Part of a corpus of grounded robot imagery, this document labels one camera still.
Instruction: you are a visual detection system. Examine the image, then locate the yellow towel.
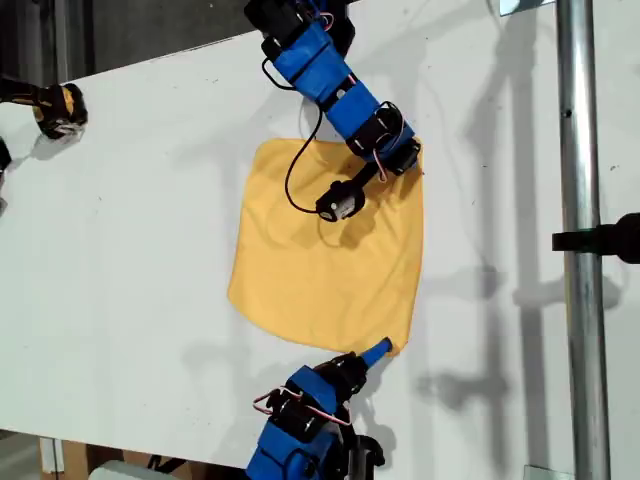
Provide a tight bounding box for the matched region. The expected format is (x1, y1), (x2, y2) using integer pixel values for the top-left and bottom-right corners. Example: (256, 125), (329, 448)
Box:
(227, 138), (426, 359)

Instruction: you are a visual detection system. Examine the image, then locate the black clamp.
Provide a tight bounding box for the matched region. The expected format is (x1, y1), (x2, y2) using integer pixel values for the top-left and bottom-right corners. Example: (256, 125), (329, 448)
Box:
(551, 212), (640, 265)

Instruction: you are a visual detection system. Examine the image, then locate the white plastic container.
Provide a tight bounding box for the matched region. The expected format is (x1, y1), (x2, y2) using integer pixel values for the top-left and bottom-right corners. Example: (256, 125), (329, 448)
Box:
(88, 459), (154, 480)

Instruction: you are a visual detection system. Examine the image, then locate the brown cardboard box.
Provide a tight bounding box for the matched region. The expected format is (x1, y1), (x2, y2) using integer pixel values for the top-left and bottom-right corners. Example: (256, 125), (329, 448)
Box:
(59, 439), (199, 480)

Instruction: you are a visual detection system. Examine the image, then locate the white table leg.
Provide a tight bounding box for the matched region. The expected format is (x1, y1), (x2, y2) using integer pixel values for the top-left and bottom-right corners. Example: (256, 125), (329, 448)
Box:
(38, 435), (65, 474)

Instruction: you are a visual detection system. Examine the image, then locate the black camera stalk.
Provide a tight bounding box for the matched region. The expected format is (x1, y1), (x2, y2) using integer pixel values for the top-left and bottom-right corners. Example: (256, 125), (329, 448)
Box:
(349, 160), (384, 189)

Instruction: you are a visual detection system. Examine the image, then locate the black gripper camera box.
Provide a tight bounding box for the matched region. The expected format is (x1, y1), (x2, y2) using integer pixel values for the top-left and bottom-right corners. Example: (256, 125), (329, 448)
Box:
(344, 433), (387, 480)
(314, 179), (366, 222)

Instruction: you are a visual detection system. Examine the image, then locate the black camera cable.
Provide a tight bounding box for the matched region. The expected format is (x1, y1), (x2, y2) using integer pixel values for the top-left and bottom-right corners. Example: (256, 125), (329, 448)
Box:
(283, 102), (324, 214)

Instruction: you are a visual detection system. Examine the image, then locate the steel post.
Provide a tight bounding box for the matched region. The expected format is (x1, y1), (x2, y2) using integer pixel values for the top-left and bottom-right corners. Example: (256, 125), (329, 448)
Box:
(555, 0), (612, 480)

